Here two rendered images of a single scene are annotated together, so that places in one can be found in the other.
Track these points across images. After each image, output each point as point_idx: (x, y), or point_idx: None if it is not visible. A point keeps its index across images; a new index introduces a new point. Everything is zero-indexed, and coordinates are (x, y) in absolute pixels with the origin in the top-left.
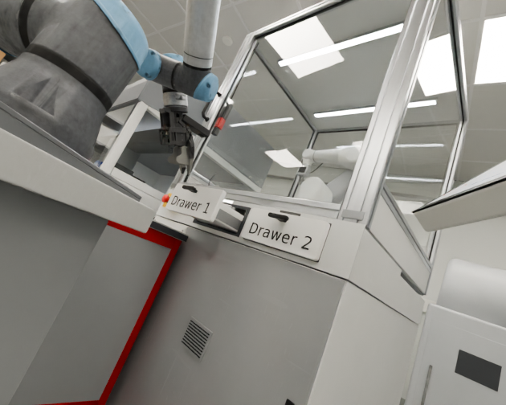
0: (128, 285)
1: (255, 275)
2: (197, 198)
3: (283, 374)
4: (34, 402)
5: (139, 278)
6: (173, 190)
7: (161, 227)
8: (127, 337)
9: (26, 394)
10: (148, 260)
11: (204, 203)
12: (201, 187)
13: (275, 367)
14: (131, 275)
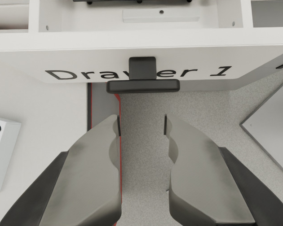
0: (105, 111)
1: (270, 24)
2: (166, 65)
3: None
4: (119, 138)
5: (103, 101)
6: (12, 65)
7: (89, 92)
8: (113, 94)
9: (119, 145)
10: (98, 97)
11: (208, 68)
12: (171, 49)
13: (281, 57)
14: (103, 112)
